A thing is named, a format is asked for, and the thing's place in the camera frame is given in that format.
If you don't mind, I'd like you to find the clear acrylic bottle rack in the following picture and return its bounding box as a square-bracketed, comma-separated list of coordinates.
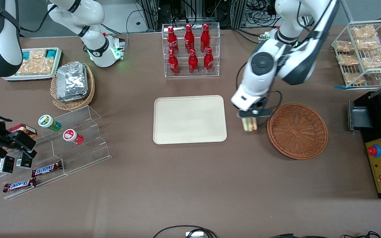
[162, 22, 221, 78]

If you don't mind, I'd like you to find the cream rectangular tray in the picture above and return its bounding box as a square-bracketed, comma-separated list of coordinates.
[153, 95, 228, 145]

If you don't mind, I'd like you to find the black yellow control box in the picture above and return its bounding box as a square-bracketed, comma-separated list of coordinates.
[354, 76, 381, 199]

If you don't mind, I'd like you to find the bagged fried snack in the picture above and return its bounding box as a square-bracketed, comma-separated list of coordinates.
[360, 49, 381, 70]
[343, 72, 367, 85]
[337, 54, 360, 66]
[335, 40, 355, 54]
[352, 25, 377, 40]
[356, 38, 381, 51]

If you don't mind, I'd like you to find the red brown carton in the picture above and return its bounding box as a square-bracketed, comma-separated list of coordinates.
[7, 123, 38, 139]

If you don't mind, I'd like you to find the white snack tray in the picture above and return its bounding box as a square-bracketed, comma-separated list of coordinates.
[3, 47, 63, 82]

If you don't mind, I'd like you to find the small black box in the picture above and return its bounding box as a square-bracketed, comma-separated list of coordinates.
[16, 151, 33, 169]
[0, 155, 15, 174]

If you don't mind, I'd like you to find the red cola bottle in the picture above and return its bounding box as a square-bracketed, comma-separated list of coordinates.
[184, 24, 195, 54]
[200, 23, 211, 53]
[168, 50, 180, 76]
[167, 26, 180, 55]
[203, 48, 214, 75]
[188, 49, 199, 75]

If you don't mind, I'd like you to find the brown round wicker basket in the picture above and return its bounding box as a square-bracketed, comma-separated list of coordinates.
[267, 103, 329, 160]

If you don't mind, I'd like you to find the clear acrylic step display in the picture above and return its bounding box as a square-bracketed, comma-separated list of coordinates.
[0, 105, 112, 200]

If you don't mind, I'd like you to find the triangular sandwich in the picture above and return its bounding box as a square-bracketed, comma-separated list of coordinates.
[242, 116, 258, 132]

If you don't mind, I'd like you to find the grey metal bracket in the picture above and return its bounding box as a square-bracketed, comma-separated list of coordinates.
[348, 100, 373, 135]

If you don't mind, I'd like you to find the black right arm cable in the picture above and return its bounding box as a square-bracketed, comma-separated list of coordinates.
[19, 3, 59, 33]

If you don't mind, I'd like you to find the green lidded cup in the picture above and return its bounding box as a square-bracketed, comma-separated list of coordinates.
[38, 114, 62, 132]

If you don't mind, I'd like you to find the black looped floor cable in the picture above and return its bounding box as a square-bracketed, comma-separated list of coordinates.
[153, 225, 218, 238]

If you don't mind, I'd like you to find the black thin floor cable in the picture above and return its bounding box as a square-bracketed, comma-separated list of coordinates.
[270, 231, 381, 238]

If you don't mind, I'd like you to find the red lidded cup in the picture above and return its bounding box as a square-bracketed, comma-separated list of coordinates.
[63, 129, 84, 145]

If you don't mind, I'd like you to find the snickers bar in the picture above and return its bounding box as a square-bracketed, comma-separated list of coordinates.
[3, 178, 37, 193]
[31, 161, 63, 178]

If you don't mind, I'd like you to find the silver foil pack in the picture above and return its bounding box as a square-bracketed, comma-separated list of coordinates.
[56, 62, 88, 98]
[58, 93, 89, 102]

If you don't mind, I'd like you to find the clear pack of crackers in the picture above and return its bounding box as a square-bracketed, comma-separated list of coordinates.
[28, 50, 47, 60]
[16, 58, 55, 76]

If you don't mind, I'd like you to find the white wire rack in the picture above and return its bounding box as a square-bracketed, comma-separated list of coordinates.
[330, 20, 381, 88]

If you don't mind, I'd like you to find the light oval wicker basket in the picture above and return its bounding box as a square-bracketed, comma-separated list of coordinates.
[50, 61, 96, 111]

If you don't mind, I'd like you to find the aluminium frame post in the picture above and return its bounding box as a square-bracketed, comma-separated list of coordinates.
[140, 0, 160, 31]
[230, 0, 248, 29]

